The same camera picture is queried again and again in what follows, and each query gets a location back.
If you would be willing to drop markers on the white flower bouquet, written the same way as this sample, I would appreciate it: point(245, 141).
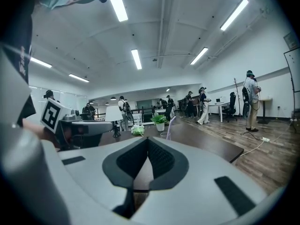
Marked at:
point(137, 129)

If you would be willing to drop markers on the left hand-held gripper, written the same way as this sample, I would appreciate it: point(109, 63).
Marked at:
point(50, 115)

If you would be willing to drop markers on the potted green plant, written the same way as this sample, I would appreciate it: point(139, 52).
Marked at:
point(160, 126)

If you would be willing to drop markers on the black office chair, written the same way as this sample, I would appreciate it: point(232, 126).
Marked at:
point(232, 102)

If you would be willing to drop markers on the wooden coat stand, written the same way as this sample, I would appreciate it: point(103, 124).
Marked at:
point(237, 97)

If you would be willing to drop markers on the person's left forearm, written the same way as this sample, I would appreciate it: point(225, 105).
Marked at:
point(35, 131)

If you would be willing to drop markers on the whiteboard on stand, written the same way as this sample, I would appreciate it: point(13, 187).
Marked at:
point(295, 74)

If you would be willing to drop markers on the white desk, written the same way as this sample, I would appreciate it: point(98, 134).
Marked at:
point(218, 105)

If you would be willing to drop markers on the black metal railing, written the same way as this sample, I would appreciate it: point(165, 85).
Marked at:
point(145, 112)

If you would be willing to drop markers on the clear drinking glass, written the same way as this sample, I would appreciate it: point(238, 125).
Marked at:
point(164, 136)

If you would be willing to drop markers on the ceiling strip light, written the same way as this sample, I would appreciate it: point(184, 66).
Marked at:
point(234, 14)
point(136, 58)
point(78, 77)
point(199, 55)
point(41, 62)
point(118, 2)

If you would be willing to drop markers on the purple straw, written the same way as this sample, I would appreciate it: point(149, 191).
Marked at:
point(169, 130)

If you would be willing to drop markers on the wooden high table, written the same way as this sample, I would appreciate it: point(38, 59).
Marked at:
point(264, 99)

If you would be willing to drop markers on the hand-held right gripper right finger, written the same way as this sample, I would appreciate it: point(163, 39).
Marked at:
point(201, 172)

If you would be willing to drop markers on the white desktop printer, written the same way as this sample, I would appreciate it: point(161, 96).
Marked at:
point(219, 100)

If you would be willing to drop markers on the white shade table lamp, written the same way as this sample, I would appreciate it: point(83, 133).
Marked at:
point(113, 114)

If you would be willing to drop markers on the white power strip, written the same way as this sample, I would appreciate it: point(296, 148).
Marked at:
point(265, 139)

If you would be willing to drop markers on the framed wall poster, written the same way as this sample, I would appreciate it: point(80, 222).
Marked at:
point(293, 40)

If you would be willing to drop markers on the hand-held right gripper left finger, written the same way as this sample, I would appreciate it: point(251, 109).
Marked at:
point(89, 177)

